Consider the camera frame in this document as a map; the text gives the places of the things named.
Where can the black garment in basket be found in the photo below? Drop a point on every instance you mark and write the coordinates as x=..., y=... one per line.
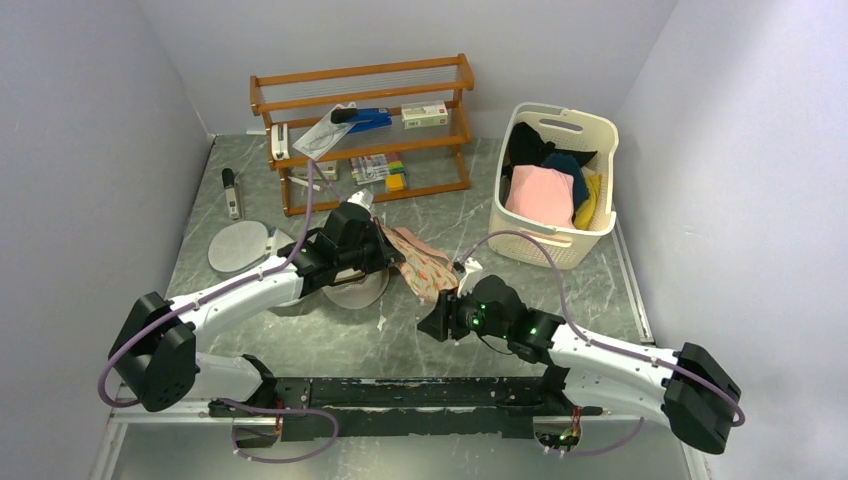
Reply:
x=526, y=147

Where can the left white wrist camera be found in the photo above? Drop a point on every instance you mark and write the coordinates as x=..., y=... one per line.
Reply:
x=363, y=198

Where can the highlighter marker pack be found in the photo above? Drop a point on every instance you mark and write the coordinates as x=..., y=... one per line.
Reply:
x=375, y=168

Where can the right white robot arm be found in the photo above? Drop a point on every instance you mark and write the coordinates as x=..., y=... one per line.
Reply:
x=685, y=390

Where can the aluminium frame rail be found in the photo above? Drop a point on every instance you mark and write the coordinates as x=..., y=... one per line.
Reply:
x=185, y=443

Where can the clear plastic packet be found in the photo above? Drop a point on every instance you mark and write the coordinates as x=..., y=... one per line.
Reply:
x=322, y=136

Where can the black silver marker device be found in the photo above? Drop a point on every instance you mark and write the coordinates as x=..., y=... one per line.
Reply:
x=231, y=194

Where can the blue stapler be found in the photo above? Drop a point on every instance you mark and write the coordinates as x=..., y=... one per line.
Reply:
x=361, y=119

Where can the wooden shelf rack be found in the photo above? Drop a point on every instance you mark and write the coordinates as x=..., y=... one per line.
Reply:
x=432, y=157

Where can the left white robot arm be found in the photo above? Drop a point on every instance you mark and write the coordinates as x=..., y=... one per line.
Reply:
x=157, y=360

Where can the floral mesh laundry bag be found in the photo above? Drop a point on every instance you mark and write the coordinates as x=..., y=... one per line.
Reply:
x=425, y=270

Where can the pink folded cloth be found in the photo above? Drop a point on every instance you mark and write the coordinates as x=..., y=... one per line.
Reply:
x=542, y=195

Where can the small white box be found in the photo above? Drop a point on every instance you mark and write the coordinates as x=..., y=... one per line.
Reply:
x=329, y=169

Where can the white red pen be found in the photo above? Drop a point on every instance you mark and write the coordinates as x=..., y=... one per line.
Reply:
x=306, y=183

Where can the white green box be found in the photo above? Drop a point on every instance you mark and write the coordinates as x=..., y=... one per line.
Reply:
x=424, y=114

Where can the yellow cloth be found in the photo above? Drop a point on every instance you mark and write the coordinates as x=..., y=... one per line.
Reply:
x=585, y=212

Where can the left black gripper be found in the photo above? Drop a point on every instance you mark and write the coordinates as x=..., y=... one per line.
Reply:
x=385, y=254

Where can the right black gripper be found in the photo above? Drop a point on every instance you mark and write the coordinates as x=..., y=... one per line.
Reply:
x=446, y=310

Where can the dark teal cloth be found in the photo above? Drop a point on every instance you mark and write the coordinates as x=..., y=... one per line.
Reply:
x=569, y=165

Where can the cream laundry basket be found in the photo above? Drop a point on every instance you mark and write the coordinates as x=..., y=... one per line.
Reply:
x=570, y=130

